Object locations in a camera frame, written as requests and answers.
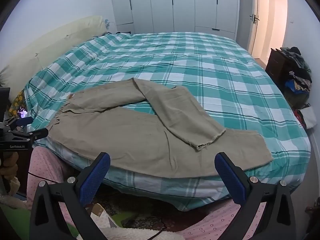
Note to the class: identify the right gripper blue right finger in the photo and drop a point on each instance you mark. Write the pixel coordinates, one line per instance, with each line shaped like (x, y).
(278, 217)

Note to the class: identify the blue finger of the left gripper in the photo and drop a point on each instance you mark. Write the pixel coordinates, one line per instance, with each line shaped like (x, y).
(16, 122)
(36, 135)

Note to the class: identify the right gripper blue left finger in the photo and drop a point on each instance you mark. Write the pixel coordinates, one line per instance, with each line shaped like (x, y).
(47, 220)

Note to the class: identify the khaki beige pants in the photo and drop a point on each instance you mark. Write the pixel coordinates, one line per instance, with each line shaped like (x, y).
(152, 129)

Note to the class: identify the yellow floral pillow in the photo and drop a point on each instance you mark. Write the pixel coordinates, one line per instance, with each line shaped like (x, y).
(18, 107)

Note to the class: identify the pink dotted pajama leg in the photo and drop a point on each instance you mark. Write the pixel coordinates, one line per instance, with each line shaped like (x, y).
(45, 165)

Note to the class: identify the cream padded headboard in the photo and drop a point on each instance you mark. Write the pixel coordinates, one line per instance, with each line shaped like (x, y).
(45, 50)

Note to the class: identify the white bag on floor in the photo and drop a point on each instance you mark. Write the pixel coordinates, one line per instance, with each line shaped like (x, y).
(308, 116)

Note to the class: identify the pile of dark clothes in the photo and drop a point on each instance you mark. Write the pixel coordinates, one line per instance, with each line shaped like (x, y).
(296, 77)

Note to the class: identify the dark wooden nightstand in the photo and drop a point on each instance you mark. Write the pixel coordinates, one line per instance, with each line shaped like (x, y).
(278, 68)

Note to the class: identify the white wardrobe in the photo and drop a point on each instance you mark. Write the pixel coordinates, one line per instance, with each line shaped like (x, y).
(219, 17)

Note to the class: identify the white door with handle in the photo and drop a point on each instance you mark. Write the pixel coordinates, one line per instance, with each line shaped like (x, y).
(254, 24)

